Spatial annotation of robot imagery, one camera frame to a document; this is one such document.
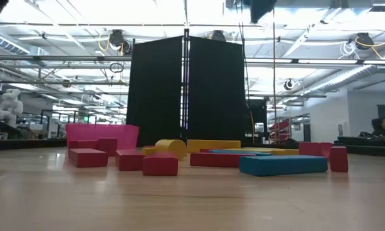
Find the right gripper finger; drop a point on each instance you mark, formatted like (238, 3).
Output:
(261, 8)

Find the red wooden block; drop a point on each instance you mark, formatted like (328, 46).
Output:
(338, 158)
(311, 149)
(88, 158)
(205, 150)
(160, 165)
(130, 160)
(218, 159)

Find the thin hanging pole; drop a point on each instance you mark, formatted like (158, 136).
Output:
(274, 64)

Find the red shelving unit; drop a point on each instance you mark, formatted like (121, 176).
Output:
(279, 130)

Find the black folding privacy screen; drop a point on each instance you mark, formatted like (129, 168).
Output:
(157, 93)

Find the yellow wooden block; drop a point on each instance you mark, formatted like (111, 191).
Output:
(226, 146)
(282, 151)
(199, 146)
(148, 150)

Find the blue wooden block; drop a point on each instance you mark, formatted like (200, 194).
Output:
(282, 165)
(240, 152)

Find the yellow cylinder block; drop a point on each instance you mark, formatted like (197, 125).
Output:
(171, 148)

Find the red plastic bin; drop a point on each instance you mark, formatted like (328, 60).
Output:
(115, 133)

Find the white robot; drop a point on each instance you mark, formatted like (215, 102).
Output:
(9, 106)

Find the silver air duct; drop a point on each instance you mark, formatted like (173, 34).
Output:
(340, 77)
(6, 41)

